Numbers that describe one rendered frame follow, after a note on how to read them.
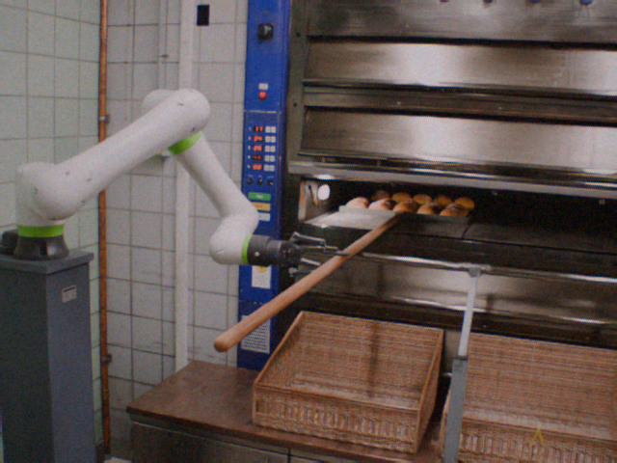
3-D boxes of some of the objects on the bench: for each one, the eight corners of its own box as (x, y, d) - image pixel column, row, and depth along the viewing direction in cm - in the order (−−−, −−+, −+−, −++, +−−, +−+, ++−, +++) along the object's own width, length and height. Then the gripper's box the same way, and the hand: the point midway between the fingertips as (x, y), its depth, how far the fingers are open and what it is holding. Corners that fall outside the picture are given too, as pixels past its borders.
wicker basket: (297, 376, 269) (300, 309, 264) (439, 398, 252) (446, 328, 247) (249, 425, 223) (250, 346, 219) (417, 456, 206) (425, 373, 202)
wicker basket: (455, 400, 250) (463, 330, 246) (611, 423, 232) (623, 349, 228) (435, 459, 205) (443, 375, 200) (627, 492, 187) (641, 403, 182)
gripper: (276, 223, 205) (354, 231, 198) (274, 276, 208) (350, 285, 201) (267, 227, 198) (347, 234, 191) (265, 281, 201) (343, 290, 193)
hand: (336, 259), depth 197 cm, fingers closed on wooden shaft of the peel, 3 cm apart
